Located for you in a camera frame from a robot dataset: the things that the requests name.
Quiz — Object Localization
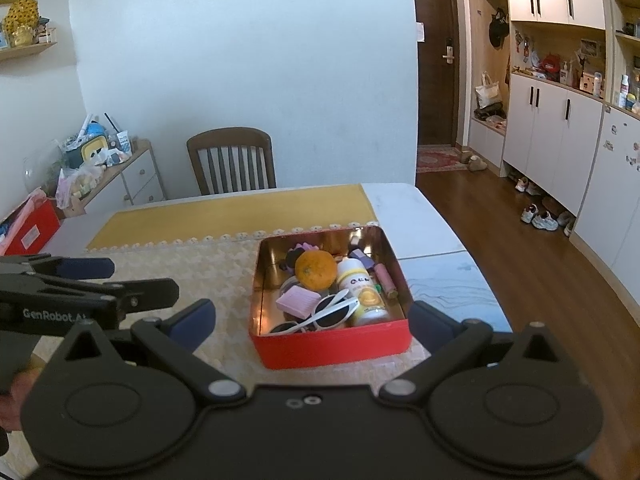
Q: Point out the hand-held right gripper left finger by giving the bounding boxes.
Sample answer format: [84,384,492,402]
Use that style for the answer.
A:
[62,298,247,402]

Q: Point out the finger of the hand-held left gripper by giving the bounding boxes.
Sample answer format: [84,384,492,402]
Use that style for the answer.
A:
[0,255,116,280]
[30,276,180,313]

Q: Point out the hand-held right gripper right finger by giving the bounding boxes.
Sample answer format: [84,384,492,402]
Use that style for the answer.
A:
[378,300,568,401]

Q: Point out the pink yellow highlighter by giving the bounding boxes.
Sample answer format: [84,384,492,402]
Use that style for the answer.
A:
[375,262,398,298]

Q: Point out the white yellow bottle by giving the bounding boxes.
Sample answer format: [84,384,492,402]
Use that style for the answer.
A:
[336,257,391,327]

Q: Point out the purple eraser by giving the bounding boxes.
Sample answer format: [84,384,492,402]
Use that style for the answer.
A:
[348,247,376,273]

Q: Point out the white sunglasses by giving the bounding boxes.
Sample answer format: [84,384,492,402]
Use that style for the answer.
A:
[270,288,361,335]

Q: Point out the red tin box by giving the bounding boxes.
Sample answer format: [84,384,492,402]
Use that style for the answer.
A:
[248,225,414,371]

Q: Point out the pink notepad block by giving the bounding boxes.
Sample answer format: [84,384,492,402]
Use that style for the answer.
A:
[276,286,322,318]

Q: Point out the orange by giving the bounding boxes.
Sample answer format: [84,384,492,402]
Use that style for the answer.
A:
[295,250,338,291]

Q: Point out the purple hair clip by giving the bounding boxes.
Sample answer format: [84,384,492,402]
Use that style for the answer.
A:
[286,242,321,261]

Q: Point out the person's left hand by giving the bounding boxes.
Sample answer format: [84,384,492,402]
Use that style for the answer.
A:
[0,366,46,433]

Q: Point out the beige woven placemat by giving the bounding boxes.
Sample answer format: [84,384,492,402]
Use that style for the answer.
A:
[15,221,432,396]

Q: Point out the red storage box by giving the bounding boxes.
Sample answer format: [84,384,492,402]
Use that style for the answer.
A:
[0,195,62,257]

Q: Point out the clear plastic bag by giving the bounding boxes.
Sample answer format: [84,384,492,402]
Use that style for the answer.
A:
[55,162,106,209]

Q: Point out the white drawer sideboard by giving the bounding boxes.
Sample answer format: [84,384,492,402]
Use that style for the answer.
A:
[65,139,168,218]

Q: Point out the green yellow pouch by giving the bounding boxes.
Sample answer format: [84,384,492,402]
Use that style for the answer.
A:
[65,135,112,168]

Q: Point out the yellow table runner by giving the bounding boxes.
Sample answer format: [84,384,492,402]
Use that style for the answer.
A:
[85,183,379,252]

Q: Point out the pair of white sneakers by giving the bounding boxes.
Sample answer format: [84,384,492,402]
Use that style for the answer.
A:
[520,204,560,232]

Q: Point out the red patterned door rug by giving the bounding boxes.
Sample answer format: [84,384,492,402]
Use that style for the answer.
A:
[416,146,471,174]

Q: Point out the wooden chair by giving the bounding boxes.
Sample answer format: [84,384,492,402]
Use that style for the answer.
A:
[186,127,277,197]

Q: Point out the white bench cabinet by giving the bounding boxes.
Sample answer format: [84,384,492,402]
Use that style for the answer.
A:
[468,115,507,167]

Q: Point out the white two-door base cabinet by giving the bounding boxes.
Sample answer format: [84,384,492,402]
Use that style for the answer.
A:
[502,72,605,218]

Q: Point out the white cabinet with stickers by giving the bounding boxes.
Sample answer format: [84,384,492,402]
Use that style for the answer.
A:
[570,105,640,286]

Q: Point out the white tote bag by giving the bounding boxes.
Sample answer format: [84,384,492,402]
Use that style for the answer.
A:
[474,72,503,110]

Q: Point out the dark wooden door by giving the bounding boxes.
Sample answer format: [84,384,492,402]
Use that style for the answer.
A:
[410,0,461,148]

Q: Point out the wooden open shelf unit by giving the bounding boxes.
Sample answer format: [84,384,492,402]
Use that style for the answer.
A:
[605,0,640,116]

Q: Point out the wooden wall shelf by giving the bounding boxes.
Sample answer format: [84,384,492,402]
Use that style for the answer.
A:
[0,41,58,63]

